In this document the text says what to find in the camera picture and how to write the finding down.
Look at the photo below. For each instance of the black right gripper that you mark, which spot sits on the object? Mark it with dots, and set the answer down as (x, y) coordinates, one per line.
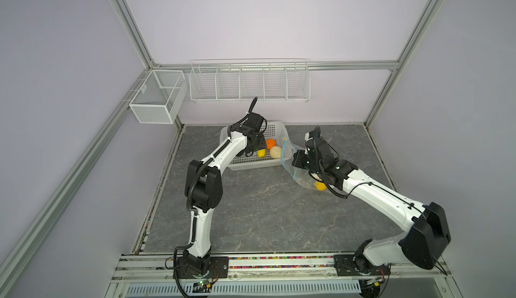
(299, 156)

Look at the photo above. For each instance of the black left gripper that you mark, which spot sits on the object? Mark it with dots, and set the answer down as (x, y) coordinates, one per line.
(263, 143)

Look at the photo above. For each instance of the yellow toy lemon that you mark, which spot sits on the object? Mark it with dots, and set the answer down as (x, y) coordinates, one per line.
(261, 153)

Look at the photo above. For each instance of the beige toy garlic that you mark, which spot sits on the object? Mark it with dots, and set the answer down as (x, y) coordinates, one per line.
(276, 152)

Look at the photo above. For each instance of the clear zip top bag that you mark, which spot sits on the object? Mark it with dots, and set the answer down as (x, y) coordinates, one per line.
(295, 161)

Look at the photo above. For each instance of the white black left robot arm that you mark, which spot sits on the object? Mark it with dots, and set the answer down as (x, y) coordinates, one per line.
(204, 186)

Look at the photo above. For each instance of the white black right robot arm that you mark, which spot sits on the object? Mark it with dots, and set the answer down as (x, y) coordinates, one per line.
(425, 232)

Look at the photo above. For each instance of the orange toy fruit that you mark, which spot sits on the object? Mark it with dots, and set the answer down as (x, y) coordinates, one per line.
(270, 143)

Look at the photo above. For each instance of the white perforated plastic basket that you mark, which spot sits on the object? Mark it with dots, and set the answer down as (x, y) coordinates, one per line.
(276, 131)

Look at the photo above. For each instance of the white vent grille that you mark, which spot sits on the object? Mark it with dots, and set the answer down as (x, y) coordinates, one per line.
(247, 288)

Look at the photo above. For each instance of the white wire wall shelf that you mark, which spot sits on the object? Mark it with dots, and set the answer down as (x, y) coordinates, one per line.
(240, 80)

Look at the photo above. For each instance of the white mesh wall box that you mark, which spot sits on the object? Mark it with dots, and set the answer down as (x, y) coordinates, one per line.
(159, 97)

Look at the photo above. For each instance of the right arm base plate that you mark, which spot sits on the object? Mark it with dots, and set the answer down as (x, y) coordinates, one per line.
(351, 265)

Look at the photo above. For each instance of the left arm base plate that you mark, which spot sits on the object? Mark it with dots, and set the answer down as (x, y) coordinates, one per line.
(196, 268)

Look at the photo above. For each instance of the aluminium front rail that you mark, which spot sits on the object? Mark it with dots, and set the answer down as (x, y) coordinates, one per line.
(278, 267)

